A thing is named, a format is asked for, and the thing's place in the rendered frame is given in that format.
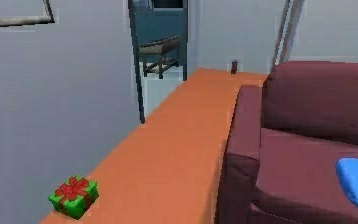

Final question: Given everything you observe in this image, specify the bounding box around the dark red sofa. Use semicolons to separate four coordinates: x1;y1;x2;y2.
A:
214;60;358;224

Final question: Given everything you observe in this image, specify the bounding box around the grey floor lamp pole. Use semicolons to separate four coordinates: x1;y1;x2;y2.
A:
270;0;306;73

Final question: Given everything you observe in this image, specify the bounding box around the green gift box red bow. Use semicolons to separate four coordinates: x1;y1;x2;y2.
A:
47;175;100;220

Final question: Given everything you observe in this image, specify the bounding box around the blue cushion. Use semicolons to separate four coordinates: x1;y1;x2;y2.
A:
335;157;358;213

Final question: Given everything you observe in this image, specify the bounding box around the grey framed wall picture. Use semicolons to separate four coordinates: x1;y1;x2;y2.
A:
0;0;56;29

